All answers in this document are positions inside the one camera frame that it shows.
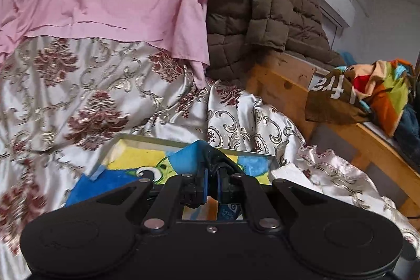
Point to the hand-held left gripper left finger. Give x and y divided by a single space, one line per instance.
205 186

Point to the brown printed cloth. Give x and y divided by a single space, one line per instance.
328 103

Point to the multicoloured cloth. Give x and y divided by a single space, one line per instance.
387 93

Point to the brown quilted jacket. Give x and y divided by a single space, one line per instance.
279 4

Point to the floral satin blanket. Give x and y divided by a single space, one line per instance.
82 86

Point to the grey box with painted bottom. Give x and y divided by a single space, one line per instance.
131 155

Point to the wooden bed frame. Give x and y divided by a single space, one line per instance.
282 76

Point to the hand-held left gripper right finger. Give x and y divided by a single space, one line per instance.
222 189

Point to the blue jeans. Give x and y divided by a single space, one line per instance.
408 132

